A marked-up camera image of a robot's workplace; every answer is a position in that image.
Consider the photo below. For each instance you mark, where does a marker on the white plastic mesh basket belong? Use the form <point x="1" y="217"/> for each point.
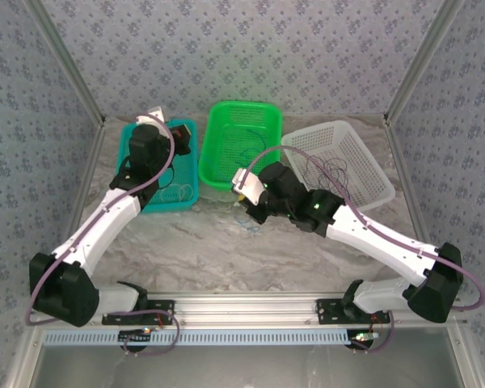
<point x="347" y="145"/>

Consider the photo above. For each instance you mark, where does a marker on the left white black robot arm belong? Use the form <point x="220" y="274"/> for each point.
<point x="101" y="226"/>

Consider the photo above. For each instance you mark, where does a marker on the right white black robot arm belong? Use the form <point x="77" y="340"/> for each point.
<point x="380" y="238"/>

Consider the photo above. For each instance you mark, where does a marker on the teal plastic mesh basket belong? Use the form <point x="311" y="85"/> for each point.
<point x="186" y="165"/>

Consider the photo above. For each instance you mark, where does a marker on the green plastic mesh basket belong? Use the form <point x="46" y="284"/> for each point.
<point x="226" y="133"/>

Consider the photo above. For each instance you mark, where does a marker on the small black controller board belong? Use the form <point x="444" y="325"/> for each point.
<point x="363" y="337"/>
<point x="135" y="335"/>

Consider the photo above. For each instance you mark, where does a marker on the grey metal lower panel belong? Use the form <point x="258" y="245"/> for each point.
<point x="242" y="368"/>

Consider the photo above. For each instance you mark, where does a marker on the aluminium table side rail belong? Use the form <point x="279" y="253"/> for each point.
<point x="83" y="190"/>
<point x="404" y="190"/>

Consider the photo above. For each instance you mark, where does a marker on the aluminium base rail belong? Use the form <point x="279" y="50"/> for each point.
<point x="242" y="307"/>

